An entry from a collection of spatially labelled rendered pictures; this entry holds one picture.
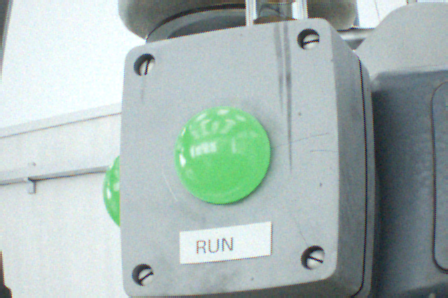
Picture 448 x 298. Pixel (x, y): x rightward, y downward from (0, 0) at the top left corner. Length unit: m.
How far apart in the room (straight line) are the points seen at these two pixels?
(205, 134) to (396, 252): 0.09
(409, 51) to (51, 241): 6.13
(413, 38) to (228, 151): 0.21
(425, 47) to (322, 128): 0.19
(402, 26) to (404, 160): 0.16
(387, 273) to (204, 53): 0.10
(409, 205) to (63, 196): 6.29
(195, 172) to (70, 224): 6.26
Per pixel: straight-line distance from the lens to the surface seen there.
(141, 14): 0.95
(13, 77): 7.23
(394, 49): 0.66
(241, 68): 0.48
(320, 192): 0.46
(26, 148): 6.98
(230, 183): 0.46
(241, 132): 0.46
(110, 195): 0.50
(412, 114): 0.51
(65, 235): 6.71
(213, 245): 0.46
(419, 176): 0.50
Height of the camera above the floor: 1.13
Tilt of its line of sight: 20 degrees up
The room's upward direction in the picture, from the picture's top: straight up
